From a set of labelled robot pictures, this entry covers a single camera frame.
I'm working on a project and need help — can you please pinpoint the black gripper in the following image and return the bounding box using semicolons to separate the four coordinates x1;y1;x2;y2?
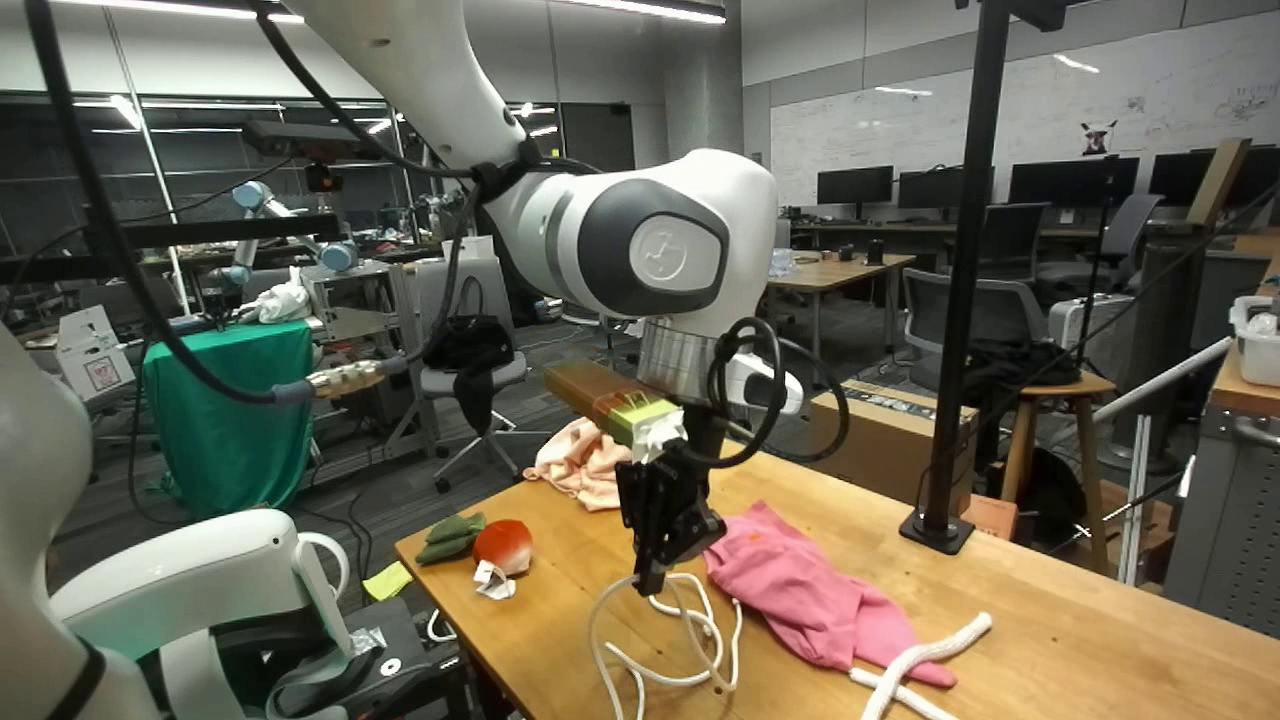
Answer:
610;441;733;595

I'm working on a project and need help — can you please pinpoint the thin white cord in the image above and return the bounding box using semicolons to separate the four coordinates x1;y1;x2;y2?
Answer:
583;570;747;720

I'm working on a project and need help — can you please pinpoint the peach printed cloth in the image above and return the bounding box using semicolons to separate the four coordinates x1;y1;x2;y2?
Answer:
519;413;639;518

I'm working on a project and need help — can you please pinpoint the red radish plush toy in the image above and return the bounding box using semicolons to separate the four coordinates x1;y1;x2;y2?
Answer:
416;512;536;603

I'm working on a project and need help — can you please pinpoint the pink cloth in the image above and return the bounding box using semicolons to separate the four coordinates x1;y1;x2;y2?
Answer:
698;499;958;693

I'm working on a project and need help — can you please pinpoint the grey office chair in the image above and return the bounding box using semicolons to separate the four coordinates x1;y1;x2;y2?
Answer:
394;258;530;495

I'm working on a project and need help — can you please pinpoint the pale yellow paper note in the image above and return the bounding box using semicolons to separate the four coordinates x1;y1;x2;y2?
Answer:
361;558;419;603

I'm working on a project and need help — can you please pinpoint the long brown cardboard box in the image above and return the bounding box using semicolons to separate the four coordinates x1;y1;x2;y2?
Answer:
833;375;944;509

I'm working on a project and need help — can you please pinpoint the black handbag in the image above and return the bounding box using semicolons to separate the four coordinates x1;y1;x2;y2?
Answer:
419;273;519;375

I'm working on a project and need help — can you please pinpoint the black computer monitor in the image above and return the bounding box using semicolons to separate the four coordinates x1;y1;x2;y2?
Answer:
1148;139;1280;209
1006;156;1143;212
811;162;897;212
892;165;980;212

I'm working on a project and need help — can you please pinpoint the round wooden stool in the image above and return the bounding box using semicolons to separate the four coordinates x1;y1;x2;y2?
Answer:
994;367;1119;574

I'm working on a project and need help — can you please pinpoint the black office chair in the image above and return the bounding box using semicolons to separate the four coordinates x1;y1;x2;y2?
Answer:
901;197;1054;362

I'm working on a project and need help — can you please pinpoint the green draped cloth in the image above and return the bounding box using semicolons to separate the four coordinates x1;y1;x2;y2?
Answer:
136;315;318;521

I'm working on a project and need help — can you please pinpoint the slanted grey metal strut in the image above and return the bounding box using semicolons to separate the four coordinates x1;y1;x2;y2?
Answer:
1088;334;1237;594

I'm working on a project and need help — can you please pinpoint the ceiling light strip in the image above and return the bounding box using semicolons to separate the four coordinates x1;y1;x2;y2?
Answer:
576;0;733;30
53;0;310;30

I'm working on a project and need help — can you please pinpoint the wooden top workbench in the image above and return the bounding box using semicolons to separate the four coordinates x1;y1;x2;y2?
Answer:
1154;238;1280;641

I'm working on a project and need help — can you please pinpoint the small black drone figure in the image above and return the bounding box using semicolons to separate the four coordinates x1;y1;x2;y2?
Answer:
1074;118;1124;162

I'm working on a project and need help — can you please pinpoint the white plastic bin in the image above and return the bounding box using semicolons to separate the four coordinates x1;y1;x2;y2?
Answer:
1225;292;1280;393

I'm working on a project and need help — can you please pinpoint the tan wrist camera box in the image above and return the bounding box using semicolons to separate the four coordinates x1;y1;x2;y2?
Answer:
540;362;686;453

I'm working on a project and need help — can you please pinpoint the thick white rope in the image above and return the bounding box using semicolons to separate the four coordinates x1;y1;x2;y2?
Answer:
852;607;998;720

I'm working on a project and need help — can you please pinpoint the black camera stand pole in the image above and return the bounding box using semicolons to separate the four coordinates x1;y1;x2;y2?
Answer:
897;0;1072;558

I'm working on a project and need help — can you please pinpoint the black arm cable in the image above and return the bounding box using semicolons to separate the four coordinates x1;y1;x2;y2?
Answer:
23;0;857;472

